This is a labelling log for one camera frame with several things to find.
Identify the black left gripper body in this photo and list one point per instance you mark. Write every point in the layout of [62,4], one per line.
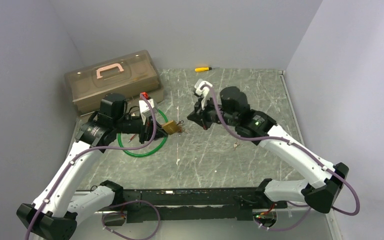
[132,125]

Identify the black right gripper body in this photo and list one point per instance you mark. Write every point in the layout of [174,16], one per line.
[211,112]

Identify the brass padlock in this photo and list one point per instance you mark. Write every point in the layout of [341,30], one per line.
[171,127]

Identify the green cable lock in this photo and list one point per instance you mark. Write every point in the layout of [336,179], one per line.
[149,153]

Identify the bunch of small keys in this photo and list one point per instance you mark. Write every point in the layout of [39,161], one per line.
[236,145]

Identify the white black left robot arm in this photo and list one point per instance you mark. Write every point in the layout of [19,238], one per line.
[54,215]

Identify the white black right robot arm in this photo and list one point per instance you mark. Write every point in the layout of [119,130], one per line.
[322,181]

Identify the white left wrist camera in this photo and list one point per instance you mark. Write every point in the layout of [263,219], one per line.
[147,107]

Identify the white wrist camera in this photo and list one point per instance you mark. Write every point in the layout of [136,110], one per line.
[147,107]
[202,90]

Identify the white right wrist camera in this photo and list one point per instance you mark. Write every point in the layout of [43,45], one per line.
[202,90]

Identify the yellow handled screwdriver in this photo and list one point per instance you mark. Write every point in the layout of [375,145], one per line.
[202,69]

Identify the brown translucent toolbox pink handle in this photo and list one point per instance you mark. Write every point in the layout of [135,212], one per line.
[128,75]

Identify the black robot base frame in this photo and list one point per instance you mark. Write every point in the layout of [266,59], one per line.
[238,203]

